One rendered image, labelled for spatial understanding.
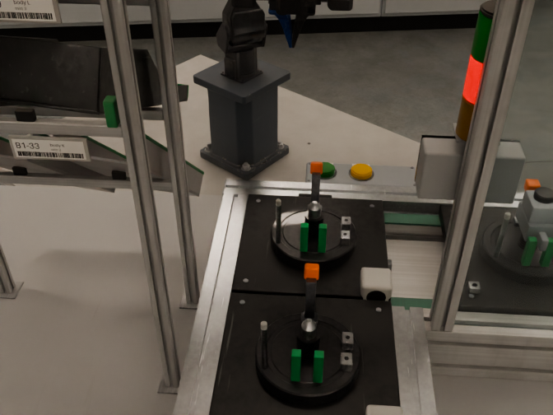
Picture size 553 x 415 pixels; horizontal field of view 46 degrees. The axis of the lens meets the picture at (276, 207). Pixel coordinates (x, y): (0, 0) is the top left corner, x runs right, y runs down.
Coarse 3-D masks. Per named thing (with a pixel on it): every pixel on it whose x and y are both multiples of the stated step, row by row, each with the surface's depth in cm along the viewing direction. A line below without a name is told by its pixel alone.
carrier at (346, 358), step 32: (256, 320) 93; (288, 320) 91; (320, 320) 91; (352, 320) 93; (384, 320) 93; (224, 352) 89; (256, 352) 86; (288, 352) 86; (320, 352) 80; (352, 352) 86; (384, 352) 89; (224, 384) 85; (256, 384) 85; (288, 384) 82; (320, 384) 83; (352, 384) 84; (384, 384) 85
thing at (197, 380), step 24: (240, 216) 114; (216, 240) 108; (216, 264) 104; (216, 288) 101; (216, 312) 96; (408, 312) 97; (192, 336) 92; (216, 336) 92; (408, 336) 93; (192, 360) 89; (216, 360) 89; (408, 360) 89; (192, 384) 86; (408, 384) 86; (432, 384) 86; (192, 408) 84; (408, 408) 83; (432, 408) 83
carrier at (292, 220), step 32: (256, 224) 110; (288, 224) 107; (320, 224) 99; (352, 224) 107; (384, 224) 111; (256, 256) 104; (288, 256) 102; (320, 256) 101; (352, 256) 104; (384, 256) 104; (256, 288) 98; (288, 288) 98; (320, 288) 98; (352, 288) 98; (384, 288) 96
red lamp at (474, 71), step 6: (474, 60) 72; (468, 66) 73; (474, 66) 72; (480, 66) 71; (468, 72) 73; (474, 72) 72; (480, 72) 71; (468, 78) 73; (474, 78) 72; (468, 84) 73; (474, 84) 73; (468, 90) 74; (474, 90) 73; (468, 96) 74; (474, 96) 73; (474, 102) 74
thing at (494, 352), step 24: (384, 216) 116; (408, 216) 116; (432, 216) 116; (408, 240) 115; (432, 240) 116; (408, 264) 110; (432, 264) 110; (408, 288) 106; (432, 288) 106; (432, 336) 94; (456, 336) 94; (480, 336) 93; (504, 336) 93; (528, 336) 92; (552, 336) 92; (432, 360) 97; (456, 360) 97; (480, 360) 96; (504, 360) 96; (528, 360) 96; (552, 360) 95
